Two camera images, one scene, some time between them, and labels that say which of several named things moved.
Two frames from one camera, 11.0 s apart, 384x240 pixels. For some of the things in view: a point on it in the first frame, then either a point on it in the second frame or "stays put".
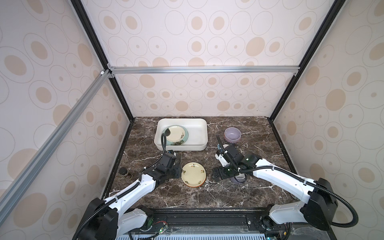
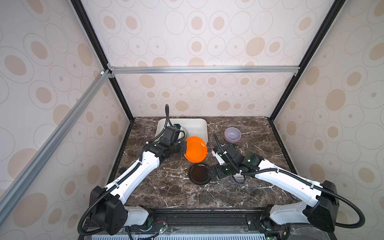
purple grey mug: (239, 178) stays put
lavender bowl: (232, 135) stays put
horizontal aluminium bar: (248, 69) stays put
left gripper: (177, 167) → (182, 148)
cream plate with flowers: (193, 174) → (183, 134)
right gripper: (218, 169) stays put
